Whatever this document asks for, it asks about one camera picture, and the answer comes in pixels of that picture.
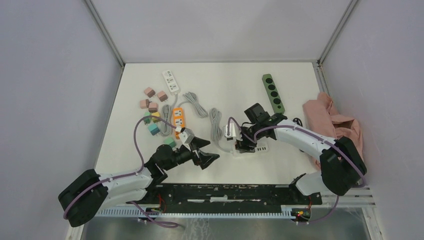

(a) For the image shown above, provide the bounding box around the grey coiled orange strip cable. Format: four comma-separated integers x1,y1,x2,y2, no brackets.
182,91,209,119

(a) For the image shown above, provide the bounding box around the grey far strip cable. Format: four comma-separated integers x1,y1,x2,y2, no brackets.
209,107,233,154

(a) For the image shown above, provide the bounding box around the orange power strip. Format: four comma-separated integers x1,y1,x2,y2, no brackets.
172,107,186,129

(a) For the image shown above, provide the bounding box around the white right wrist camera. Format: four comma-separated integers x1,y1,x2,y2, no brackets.
222,122,241,141

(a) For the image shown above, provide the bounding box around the white power strip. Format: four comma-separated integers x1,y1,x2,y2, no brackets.
232,141,269,158
162,70,181,95

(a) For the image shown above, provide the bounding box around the pink cloth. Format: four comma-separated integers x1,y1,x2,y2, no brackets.
302,92,363,158

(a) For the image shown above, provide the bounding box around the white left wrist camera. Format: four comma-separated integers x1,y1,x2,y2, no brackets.
178,127,195,145

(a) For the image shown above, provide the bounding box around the black mounting base plate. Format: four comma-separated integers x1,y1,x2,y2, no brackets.
137,183,323,214

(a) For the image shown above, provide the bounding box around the mint adapter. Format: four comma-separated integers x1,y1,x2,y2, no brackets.
143,112,152,125

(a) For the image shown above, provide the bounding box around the white slotted cable duct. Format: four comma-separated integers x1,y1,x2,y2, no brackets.
96,206,296,220

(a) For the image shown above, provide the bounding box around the teal USB adapter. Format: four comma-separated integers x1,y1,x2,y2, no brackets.
147,123,160,136

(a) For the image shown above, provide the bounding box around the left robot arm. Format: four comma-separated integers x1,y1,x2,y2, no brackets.
58,137,220,227

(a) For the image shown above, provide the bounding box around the pink adapter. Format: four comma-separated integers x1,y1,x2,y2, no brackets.
148,102,159,113
139,99,151,109
156,91,169,102
143,87,156,98

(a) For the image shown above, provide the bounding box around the green power strip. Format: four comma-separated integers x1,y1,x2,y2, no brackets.
262,73,286,114

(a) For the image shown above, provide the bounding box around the yellow USB adapter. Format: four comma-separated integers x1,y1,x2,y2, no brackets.
151,112,161,123

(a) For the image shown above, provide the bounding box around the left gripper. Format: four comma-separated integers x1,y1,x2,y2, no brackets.
164,136,220,171

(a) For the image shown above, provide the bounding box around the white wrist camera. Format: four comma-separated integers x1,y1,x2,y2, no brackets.
222,122,241,141
178,127,195,145

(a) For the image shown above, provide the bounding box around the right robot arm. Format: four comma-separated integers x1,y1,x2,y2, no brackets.
234,103,367,204

